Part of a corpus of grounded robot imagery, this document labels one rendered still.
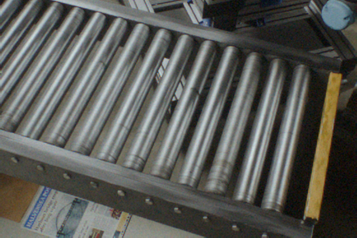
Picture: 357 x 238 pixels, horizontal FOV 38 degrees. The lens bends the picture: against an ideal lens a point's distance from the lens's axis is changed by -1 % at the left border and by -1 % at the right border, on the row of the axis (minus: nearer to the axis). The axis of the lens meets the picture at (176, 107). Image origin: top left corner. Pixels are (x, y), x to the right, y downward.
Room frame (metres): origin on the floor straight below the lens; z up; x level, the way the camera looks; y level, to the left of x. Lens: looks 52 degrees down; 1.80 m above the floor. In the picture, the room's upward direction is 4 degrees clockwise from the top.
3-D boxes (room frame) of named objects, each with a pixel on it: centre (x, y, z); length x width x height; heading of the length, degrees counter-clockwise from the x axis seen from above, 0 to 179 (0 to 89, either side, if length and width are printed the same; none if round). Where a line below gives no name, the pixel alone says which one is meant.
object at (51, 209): (0.90, 0.33, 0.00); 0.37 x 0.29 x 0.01; 75
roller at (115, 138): (0.84, 0.10, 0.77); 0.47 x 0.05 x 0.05; 165
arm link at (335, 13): (0.97, -0.39, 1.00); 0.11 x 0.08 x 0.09; 140
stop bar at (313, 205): (0.71, -0.35, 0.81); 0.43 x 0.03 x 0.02; 165
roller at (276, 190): (0.74, -0.28, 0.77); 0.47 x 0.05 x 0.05; 165
